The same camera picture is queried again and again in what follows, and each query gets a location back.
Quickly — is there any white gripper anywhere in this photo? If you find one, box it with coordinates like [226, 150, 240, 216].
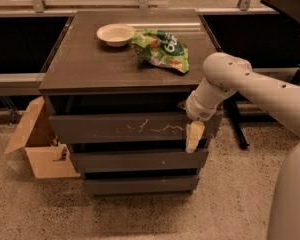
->
[177, 92, 217, 153]

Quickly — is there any white bowl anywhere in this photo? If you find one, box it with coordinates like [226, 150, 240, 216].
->
[96, 24, 136, 47]

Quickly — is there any grey middle drawer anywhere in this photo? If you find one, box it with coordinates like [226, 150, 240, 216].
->
[70, 149, 208, 173]

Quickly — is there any black table with legs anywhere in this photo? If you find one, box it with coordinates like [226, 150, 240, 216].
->
[222, 0, 300, 68]

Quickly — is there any metal window railing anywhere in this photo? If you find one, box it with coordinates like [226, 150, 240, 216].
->
[0, 0, 300, 96]

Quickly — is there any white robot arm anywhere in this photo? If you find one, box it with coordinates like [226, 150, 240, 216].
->
[179, 52, 300, 240]

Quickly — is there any open cardboard box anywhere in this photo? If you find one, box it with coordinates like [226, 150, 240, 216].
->
[5, 97, 80, 179]

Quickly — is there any grey drawer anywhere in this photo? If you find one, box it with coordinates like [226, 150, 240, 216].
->
[70, 149, 208, 173]
[48, 110, 224, 145]
[84, 176, 199, 196]

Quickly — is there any grey top drawer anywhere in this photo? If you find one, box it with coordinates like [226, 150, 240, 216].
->
[48, 110, 224, 145]

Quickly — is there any green chip bag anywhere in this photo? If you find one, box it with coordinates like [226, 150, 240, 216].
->
[130, 29, 190, 74]

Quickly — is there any dark grey drawer cabinet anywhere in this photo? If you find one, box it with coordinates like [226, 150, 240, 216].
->
[39, 9, 222, 184]

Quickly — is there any grey bottom drawer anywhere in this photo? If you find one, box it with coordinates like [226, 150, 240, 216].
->
[84, 176, 199, 196]

